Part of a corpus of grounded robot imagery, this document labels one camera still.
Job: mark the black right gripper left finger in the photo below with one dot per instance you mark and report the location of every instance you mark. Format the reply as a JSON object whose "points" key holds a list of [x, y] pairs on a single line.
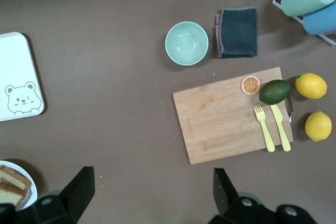
{"points": [[76, 197]]}

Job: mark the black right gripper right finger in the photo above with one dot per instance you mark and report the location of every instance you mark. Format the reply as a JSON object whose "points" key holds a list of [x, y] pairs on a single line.
{"points": [[225, 197]]}

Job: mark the white round plate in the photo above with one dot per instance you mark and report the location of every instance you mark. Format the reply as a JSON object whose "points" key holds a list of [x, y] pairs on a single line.
{"points": [[31, 195]]}

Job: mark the bread slice under egg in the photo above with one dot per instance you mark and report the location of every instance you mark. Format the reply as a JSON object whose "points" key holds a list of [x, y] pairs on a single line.
{"points": [[13, 175]]}

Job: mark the yellow plastic fork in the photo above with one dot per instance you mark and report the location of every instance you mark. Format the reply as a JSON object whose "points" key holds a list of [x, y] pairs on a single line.
{"points": [[266, 132]]}

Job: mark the bamboo cutting board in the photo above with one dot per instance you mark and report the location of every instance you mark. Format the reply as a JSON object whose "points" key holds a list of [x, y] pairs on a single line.
{"points": [[220, 119]]}

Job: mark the yellow plastic knife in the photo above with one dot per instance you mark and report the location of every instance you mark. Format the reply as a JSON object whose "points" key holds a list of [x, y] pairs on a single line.
{"points": [[282, 132]]}

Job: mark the orange slice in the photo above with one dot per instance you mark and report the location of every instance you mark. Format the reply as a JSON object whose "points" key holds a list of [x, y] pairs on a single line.
{"points": [[250, 85]]}

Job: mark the dark green avocado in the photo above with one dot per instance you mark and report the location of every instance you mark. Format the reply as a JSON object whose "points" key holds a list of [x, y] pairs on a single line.
{"points": [[274, 92]]}

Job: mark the yellow lemon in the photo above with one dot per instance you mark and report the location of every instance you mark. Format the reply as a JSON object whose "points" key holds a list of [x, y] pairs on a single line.
{"points": [[318, 126], [311, 85]]}

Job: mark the cream tray with bear print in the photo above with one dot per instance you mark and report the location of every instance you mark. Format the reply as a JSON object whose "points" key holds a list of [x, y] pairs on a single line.
{"points": [[15, 61]]}

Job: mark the pale green bowl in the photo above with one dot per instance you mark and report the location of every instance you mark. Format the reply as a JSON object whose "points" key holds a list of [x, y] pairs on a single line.
{"points": [[187, 43]]}

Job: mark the dark grey folded cloth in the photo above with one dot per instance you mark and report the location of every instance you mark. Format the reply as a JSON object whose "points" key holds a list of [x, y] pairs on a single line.
{"points": [[239, 32]]}

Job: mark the blue cup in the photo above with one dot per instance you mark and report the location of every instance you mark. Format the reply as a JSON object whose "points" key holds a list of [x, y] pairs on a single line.
{"points": [[320, 22]]}

